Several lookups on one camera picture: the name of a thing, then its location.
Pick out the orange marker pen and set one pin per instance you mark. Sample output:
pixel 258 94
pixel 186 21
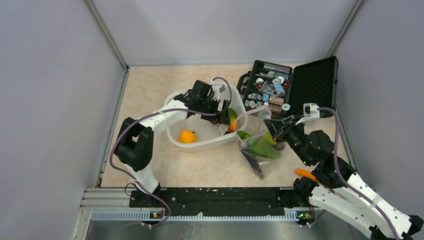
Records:
pixel 305 173

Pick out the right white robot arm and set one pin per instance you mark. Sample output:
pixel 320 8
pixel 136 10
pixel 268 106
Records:
pixel 338 188

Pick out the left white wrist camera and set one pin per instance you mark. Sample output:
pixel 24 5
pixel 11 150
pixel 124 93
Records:
pixel 217 96

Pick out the clear zip top bag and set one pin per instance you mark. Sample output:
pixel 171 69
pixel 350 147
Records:
pixel 252 122

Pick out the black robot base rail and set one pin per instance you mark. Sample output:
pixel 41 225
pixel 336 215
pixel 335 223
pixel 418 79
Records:
pixel 222 201

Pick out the purple toy eggplant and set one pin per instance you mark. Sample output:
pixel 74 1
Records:
pixel 251 159

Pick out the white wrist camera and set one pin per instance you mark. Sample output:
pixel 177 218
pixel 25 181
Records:
pixel 217 96
pixel 310 112

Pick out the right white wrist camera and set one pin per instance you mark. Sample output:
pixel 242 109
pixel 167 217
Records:
pixel 310 112

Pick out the orange toy bell pepper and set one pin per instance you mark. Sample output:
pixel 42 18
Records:
pixel 187 137

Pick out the black poker chip case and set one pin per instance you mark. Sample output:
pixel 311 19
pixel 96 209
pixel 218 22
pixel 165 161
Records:
pixel 276 84

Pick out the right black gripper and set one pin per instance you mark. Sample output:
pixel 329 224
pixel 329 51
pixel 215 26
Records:
pixel 279 128

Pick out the green toy lime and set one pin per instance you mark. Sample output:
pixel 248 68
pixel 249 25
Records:
pixel 269 138

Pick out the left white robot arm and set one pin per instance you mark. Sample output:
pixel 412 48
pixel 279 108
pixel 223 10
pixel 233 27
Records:
pixel 133 149

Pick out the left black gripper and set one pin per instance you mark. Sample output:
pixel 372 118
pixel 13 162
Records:
pixel 222 118

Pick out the green toy leaf vegetable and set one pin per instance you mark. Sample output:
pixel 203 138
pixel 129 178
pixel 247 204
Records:
pixel 257 145

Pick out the green orange toy mango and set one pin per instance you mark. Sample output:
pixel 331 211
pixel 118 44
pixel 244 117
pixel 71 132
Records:
pixel 232 116

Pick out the loose white poker chip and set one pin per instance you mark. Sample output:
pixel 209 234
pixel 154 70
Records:
pixel 286 107

